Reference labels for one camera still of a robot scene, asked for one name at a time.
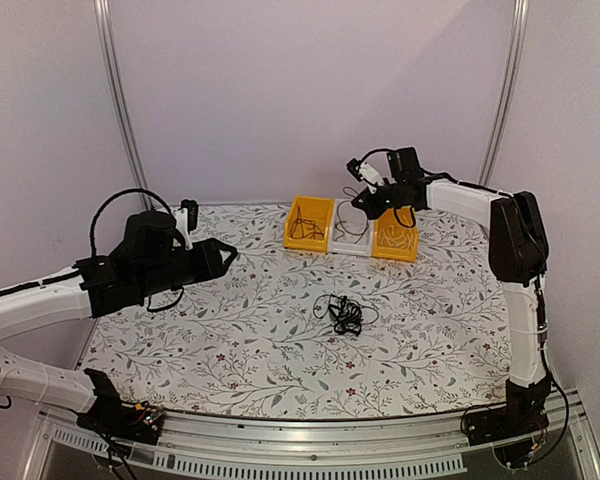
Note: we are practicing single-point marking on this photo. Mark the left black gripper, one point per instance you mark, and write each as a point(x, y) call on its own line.
point(213, 267)

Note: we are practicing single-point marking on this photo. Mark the aluminium frame post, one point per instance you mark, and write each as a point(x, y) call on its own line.
point(505, 99)
point(104, 23)

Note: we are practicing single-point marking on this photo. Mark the right aluminium frame post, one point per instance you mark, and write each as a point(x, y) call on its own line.
point(505, 99)

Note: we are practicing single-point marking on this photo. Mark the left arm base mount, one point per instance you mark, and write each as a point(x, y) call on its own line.
point(112, 417)

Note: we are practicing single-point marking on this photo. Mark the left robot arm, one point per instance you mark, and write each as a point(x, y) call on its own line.
point(155, 255)

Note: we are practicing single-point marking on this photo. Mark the front aluminium rail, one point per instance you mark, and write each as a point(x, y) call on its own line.
point(196, 446)

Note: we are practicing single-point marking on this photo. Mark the left aluminium frame post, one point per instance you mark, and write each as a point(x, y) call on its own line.
point(104, 23)

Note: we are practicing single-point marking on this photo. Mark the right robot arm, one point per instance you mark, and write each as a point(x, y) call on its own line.
point(517, 252)

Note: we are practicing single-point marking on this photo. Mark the white translucent plastic bin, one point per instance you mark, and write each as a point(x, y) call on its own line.
point(351, 233)

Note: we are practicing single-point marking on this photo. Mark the small yellow plastic bin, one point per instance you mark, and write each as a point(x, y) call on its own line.
point(396, 236)

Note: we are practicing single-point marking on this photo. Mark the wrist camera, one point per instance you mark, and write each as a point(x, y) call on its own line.
point(186, 216)
point(363, 172)

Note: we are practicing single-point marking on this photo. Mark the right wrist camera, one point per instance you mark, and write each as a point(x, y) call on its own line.
point(363, 172)

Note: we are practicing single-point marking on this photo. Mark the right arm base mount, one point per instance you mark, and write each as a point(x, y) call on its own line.
point(515, 430)

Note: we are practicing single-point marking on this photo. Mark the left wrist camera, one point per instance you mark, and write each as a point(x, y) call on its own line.
point(186, 216)

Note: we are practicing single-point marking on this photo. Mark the large yellow plastic bin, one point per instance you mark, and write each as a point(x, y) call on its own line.
point(308, 223)

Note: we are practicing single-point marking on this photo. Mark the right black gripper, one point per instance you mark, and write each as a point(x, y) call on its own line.
point(374, 211)

